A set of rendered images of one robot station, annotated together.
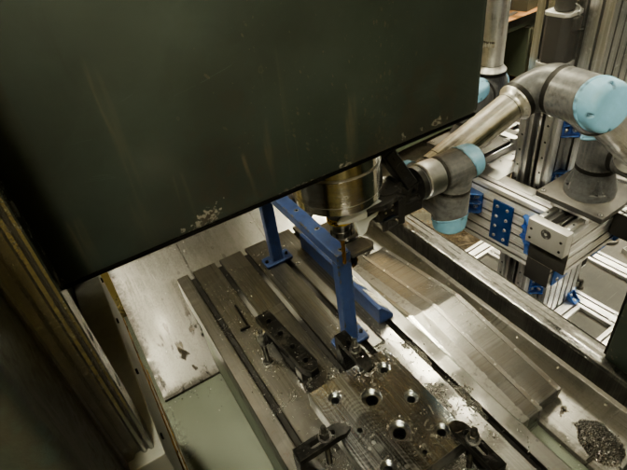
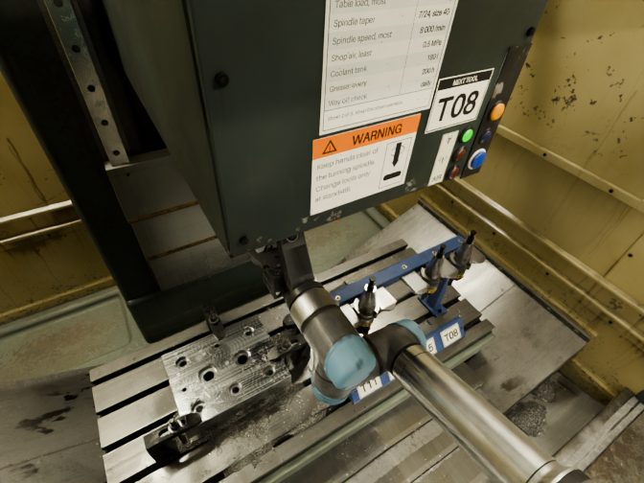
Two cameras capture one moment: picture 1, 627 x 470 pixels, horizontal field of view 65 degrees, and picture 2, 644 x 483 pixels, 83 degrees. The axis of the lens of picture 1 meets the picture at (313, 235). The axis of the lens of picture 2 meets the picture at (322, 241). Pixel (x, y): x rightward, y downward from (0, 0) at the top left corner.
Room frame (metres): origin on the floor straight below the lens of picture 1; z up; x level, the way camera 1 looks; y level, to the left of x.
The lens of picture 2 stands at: (0.78, -0.60, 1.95)
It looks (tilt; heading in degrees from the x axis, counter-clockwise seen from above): 44 degrees down; 82
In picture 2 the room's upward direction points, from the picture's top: 4 degrees clockwise
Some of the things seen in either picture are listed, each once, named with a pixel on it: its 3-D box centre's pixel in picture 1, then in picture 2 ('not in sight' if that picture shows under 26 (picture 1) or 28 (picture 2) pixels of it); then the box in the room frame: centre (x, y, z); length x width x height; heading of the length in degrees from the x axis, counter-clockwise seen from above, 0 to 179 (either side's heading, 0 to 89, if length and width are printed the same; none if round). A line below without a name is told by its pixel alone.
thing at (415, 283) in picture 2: not in sight; (416, 283); (1.12, -0.01, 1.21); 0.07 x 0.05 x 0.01; 116
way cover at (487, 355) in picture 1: (424, 323); (394, 472); (1.09, -0.32, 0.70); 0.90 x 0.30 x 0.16; 26
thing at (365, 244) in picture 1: (359, 246); (347, 317); (0.92, -0.11, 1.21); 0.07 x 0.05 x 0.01; 116
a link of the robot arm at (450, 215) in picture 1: (445, 203); (341, 370); (0.87, -0.30, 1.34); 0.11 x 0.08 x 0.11; 22
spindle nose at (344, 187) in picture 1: (334, 163); not in sight; (0.73, -0.05, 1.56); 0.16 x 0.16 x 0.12
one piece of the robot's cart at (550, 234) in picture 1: (582, 213); not in sight; (1.24, -0.89, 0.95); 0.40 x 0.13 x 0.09; 119
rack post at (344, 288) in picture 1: (345, 302); not in sight; (0.90, -0.06, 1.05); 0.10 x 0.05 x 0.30; 116
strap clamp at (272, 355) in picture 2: (355, 356); (288, 351); (0.78, -0.06, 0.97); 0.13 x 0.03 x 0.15; 26
